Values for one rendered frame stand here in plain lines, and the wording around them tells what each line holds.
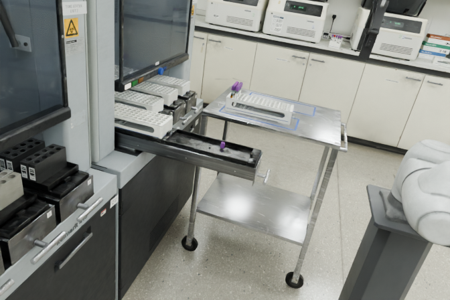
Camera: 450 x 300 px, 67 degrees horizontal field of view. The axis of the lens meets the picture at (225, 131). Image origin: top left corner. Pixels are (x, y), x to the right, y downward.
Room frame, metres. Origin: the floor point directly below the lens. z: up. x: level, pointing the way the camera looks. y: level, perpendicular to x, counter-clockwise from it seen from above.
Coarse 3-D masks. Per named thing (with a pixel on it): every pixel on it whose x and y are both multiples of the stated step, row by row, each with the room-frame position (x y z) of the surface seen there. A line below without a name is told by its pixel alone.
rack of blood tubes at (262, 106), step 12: (228, 96) 1.43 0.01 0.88; (240, 96) 1.46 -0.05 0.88; (252, 96) 1.48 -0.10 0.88; (228, 108) 1.41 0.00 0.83; (240, 108) 1.40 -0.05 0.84; (252, 108) 1.44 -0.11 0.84; (264, 108) 1.48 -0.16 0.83; (276, 108) 1.37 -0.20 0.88; (288, 108) 1.40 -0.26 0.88; (276, 120) 1.37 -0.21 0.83; (288, 120) 1.36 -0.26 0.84
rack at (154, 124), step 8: (120, 104) 1.20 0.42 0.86; (120, 112) 1.12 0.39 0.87; (128, 112) 1.13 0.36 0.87; (136, 112) 1.14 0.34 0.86; (144, 112) 1.16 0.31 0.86; (152, 112) 1.16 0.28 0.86; (120, 120) 1.14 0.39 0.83; (128, 120) 1.09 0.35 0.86; (136, 120) 1.08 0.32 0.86; (144, 120) 1.09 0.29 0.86; (152, 120) 1.11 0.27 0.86; (160, 120) 1.11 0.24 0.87; (168, 120) 1.12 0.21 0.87; (128, 128) 1.09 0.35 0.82; (136, 128) 1.13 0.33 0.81; (144, 128) 1.14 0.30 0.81; (152, 128) 1.15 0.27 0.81; (160, 128) 1.06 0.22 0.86; (168, 128) 1.11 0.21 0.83; (160, 136) 1.06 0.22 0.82
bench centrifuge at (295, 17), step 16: (272, 0) 3.42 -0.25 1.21; (288, 0) 3.39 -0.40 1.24; (304, 0) 3.38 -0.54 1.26; (320, 0) 3.79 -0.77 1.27; (272, 16) 3.35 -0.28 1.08; (288, 16) 3.32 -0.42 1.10; (304, 16) 3.29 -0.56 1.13; (320, 16) 3.27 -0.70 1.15; (272, 32) 3.35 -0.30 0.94; (288, 32) 3.32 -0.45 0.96; (304, 32) 3.29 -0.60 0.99; (320, 32) 3.26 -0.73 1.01
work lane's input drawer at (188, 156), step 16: (128, 144) 1.07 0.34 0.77; (144, 144) 1.05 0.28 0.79; (160, 144) 1.04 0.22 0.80; (176, 144) 1.04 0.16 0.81; (192, 144) 1.08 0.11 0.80; (208, 144) 1.10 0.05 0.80; (176, 160) 1.03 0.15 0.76; (192, 160) 1.01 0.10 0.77; (208, 160) 1.00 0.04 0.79; (224, 160) 0.99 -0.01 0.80; (240, 160) 0.99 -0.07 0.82; (256, 160) 1.01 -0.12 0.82; (240, 176) 0.98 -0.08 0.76
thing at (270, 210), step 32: (224, 96) 1.60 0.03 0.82; (256, 96) 1.68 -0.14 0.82; (224, 128) 1.78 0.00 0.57; (256, 128) 1.31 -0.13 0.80; (288, 128) 1.32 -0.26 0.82; (320, 128) 1.38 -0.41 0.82; (224, 192) 1.56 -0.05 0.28; (256, 192) 1.61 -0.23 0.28; (288, 192) 1.66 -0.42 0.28; (320, 192) 1.23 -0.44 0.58; (192, 224) 1.37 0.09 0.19; (256, 224) 1.33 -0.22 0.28; (288, 224) 1.37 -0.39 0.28
